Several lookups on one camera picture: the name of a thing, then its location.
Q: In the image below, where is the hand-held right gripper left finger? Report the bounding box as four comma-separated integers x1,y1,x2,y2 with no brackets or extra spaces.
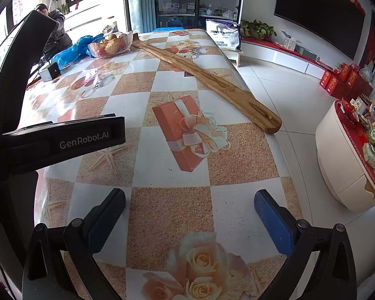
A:
22,188,126,300

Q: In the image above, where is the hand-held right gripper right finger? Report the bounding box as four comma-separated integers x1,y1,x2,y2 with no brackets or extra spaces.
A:
254,189,358,300

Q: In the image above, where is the grey cardboard box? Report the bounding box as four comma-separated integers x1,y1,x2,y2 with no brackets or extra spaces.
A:
0,10,58,288

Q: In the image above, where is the patterned tablecloth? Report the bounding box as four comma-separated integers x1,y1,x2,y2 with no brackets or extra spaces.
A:
24,28,304,300

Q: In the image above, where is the grey power adapter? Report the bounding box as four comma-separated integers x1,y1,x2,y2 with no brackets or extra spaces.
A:
39,63,62,82

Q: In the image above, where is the round white side table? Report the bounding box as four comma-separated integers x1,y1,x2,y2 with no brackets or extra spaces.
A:
315,99,375,214

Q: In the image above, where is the blue plastic bag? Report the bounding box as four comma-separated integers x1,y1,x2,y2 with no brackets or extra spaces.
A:
51,34,106,69

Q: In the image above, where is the glass bowl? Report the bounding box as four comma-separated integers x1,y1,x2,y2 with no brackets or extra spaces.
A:
87,30,134,59

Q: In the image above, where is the pile of snack packets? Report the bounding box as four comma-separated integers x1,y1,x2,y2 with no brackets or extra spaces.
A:
340,94,375,179

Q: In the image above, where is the red gift box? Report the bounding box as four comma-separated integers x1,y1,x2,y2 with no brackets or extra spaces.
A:
319,69,341,96
346,68,361,86
337,63,351,84

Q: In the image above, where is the long wooden board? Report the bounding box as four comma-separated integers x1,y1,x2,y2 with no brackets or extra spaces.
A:
130,34,282,134

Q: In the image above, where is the white low cabinet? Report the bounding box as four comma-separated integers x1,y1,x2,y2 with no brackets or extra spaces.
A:
240,37,332,82

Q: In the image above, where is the small wooden stool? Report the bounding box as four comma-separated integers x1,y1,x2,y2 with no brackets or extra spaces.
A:
221,47,244,68

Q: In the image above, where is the teal curtain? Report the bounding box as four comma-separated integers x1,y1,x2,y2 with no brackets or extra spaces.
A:
124,0,157,34

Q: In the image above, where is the white printed sack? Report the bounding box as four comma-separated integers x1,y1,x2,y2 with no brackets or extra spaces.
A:
205,19,241,51

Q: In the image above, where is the potted green plant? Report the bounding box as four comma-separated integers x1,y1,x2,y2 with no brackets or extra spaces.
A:
240,19,278,40

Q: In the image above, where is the black wall television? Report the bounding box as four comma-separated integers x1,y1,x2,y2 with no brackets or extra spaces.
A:
274,0,367,61

